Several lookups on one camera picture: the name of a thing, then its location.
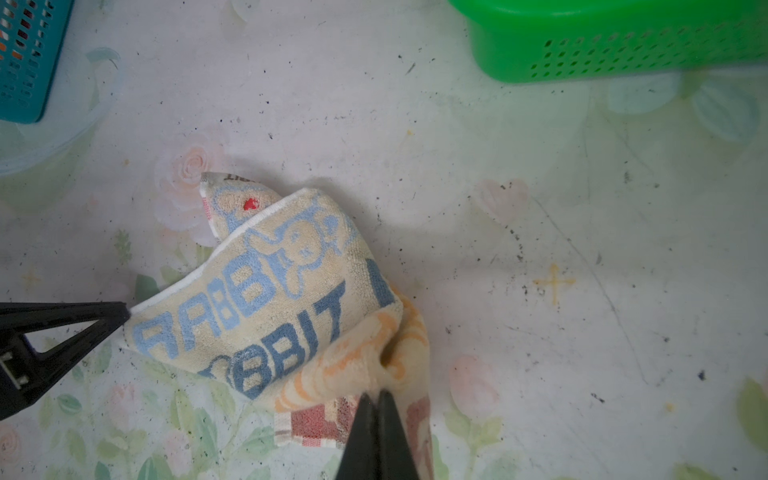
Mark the teal plastic basket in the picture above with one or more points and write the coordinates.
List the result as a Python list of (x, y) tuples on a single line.
[(32, 34)]

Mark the green plastic basket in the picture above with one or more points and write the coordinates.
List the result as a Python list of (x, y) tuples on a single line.
[(538, 41)]

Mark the blue beige patterned towel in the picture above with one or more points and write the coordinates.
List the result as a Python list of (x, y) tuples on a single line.
[(292, 311)]

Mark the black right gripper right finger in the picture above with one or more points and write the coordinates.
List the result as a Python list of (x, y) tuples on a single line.
[(394, 460)]

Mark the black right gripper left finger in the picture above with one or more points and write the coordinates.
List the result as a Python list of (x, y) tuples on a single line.
[(360, 459)]

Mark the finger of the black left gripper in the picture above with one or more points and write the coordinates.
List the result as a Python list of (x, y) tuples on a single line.
[(27, 373)]

